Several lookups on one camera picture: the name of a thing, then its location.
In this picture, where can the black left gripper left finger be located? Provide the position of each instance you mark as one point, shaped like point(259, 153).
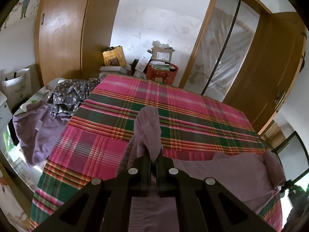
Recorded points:
point(142, 179)

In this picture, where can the sliding glass door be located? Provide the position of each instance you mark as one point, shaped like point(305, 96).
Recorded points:
point(223, 42)

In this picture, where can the yellow gift bag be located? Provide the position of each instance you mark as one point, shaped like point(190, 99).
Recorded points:
point(114, 56)

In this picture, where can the white paper shopping bag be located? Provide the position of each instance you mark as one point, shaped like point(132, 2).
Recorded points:
point(16, 86)

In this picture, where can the purple garment on bedside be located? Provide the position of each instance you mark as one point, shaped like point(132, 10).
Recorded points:
point(38, 132)

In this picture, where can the pink green plaid bed cover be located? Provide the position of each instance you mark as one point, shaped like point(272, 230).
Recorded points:
point(80, 190)

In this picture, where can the purple fleece garment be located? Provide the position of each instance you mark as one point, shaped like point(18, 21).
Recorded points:
point(250, 177)

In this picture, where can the brown wooden room door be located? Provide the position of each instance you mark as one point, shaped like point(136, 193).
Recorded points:
point(269, 69)

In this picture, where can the black mesh office chair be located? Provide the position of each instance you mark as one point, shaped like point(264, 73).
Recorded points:
point(293, 156)

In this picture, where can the grey floral garment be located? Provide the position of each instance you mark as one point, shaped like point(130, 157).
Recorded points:
point(68, 95)

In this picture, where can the cardboard box with label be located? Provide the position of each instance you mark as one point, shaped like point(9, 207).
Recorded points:
point(160, 54)

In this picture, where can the brown wooden wardrobe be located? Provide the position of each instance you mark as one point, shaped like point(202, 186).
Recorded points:
point(70, 36)

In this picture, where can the red basket with boxes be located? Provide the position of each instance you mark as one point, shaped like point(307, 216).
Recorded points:
point(162, 74)

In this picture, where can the cartoon couple wall sticker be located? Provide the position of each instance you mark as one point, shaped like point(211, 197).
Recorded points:
point(23, 9)

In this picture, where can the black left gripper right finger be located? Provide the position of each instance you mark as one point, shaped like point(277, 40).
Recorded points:
point(167, 184)

